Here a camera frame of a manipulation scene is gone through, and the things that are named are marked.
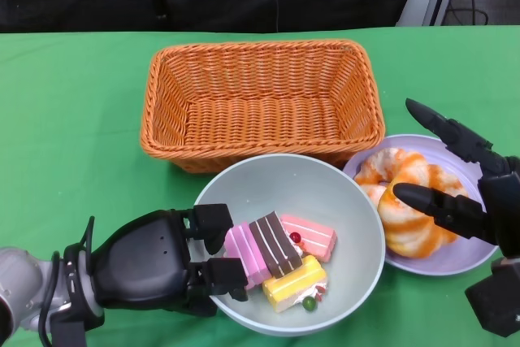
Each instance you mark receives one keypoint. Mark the round orange striped bread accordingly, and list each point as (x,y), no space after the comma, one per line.
(410,233)

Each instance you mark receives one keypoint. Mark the orange wicker basket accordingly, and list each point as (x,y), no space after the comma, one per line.
(264,119)

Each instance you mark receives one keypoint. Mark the yellow cake slice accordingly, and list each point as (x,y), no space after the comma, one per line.
(288,284)

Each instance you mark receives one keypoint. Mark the lavender plate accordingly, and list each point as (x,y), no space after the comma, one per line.
(447,257)

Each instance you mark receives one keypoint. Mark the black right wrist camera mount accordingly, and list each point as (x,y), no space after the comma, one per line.
(495,302)

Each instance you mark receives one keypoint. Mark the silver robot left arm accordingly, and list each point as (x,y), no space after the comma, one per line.
(20,282)

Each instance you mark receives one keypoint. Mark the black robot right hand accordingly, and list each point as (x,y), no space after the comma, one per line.
(503,209)

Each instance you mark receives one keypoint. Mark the elongated orange striped bread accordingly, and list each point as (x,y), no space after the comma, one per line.
(373,168)

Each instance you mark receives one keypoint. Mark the grey-green bowl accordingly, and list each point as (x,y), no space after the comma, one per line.
(284,184)

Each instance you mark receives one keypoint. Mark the chocolate cake slice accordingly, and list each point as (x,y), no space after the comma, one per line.
(274,243)

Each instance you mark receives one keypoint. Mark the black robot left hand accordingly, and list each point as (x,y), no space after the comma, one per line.
(142,261)

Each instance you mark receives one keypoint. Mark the green tablecloth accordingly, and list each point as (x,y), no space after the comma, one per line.
(122,140)

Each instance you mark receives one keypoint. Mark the salmon pink cake slice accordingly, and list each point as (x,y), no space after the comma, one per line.
(315,237)

